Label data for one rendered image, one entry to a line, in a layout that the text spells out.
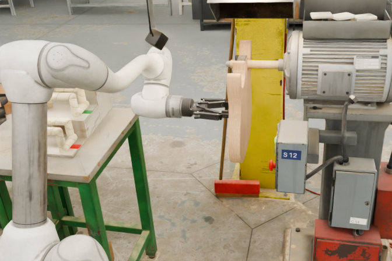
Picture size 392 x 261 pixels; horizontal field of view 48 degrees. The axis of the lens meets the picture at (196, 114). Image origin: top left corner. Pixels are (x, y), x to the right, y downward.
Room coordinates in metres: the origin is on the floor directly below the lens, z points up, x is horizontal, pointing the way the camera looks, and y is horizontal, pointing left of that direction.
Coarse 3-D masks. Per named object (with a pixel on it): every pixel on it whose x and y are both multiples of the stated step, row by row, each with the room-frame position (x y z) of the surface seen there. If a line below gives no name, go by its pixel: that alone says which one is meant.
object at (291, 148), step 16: (288, 128) 1.31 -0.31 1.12; (304, 128) 1.30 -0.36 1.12; (288, 144) 1.21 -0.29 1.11; (304, 144) 1.20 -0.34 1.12; (288, 160) 1.21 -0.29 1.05; (304, 160) 1.20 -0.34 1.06; (288, 176) 1.21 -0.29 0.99; (304, 176) 1.20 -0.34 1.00; (288, 192) 1.21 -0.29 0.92; (304, 192) 1.20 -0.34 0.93
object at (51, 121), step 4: (48, 120) 1.66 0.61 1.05; (52, 120) 1.65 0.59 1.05; (56, 120) 1.65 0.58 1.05; (60, 120) 1.64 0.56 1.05; (64, 120) 1.64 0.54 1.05; (68, 120) 1.64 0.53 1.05; (48, 124) 1.65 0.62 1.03; (52, 124) 1.65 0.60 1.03; (56, 124) 1.65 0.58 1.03; (60, 124) 1.64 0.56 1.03; (64, 124) 1.64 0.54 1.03
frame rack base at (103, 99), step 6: (90, 96) 1.84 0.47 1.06; (96, 96) 1.83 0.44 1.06; (102, 96) 1.89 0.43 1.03; (108, 96) 1.96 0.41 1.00; (54, 102) 1.88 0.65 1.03; (60, 102) 1.87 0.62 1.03; (66, 102) 1.87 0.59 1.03; (78, 102) 1.85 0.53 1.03; (90, 102) 1.84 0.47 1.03; (96, 102) 1.83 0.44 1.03; (102, 102) 1.88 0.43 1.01; (108, 102) 1.95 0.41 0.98; (102, 108) 1.87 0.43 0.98; (108, 108) 1.93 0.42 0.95; (102, 114) 1.86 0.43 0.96; (102, 120) 1.85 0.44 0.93
